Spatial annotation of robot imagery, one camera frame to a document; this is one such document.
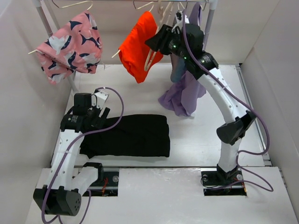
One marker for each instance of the orange shorts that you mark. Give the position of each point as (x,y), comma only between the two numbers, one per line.
(133,51)

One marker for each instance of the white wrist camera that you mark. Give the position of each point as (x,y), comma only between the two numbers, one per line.
(178,21)
(99,99)

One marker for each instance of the aluminium rail right side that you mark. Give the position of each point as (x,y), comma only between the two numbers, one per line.
(261,129)

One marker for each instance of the pink bird-print shorts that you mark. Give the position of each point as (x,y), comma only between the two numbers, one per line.
(77,46)

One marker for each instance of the aluminium rail front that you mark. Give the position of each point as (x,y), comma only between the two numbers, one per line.
(159,166)

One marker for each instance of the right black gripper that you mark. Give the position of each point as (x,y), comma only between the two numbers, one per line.
(160,40)

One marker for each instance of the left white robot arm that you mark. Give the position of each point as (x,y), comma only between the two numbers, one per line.
(62,192)

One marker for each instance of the wooden hanger under pink shorts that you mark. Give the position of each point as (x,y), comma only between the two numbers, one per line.
(41,13)

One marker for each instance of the lilac purple shirt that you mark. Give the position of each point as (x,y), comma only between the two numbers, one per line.
(182,96)

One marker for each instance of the wooden hanger under lilac shirt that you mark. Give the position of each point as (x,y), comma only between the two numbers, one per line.
(199,9)

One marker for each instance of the grey metal clothes rack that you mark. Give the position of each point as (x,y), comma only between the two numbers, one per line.
(212,6)

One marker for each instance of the aluminium rail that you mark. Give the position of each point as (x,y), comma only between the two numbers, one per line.
(261,129)
(159,166)

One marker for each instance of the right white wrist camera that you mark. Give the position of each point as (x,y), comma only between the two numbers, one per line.
(178,21)

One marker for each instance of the wooden hanger under orange shorts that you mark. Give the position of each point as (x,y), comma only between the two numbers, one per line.
(115,54)

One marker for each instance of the black trousers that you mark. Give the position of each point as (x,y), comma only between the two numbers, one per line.
(138,135)

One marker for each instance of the blue-grey shorts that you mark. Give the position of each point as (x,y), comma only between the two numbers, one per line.
(178,68)

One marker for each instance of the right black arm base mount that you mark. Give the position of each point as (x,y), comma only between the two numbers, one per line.
(214,185)

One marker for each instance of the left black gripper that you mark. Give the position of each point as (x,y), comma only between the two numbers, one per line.
(98,121)

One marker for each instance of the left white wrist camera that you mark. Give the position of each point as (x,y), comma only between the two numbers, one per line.
(99,99)

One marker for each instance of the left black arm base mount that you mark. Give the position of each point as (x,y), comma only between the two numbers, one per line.
(107,183)

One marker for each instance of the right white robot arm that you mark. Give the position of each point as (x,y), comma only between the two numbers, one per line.
(188,45)

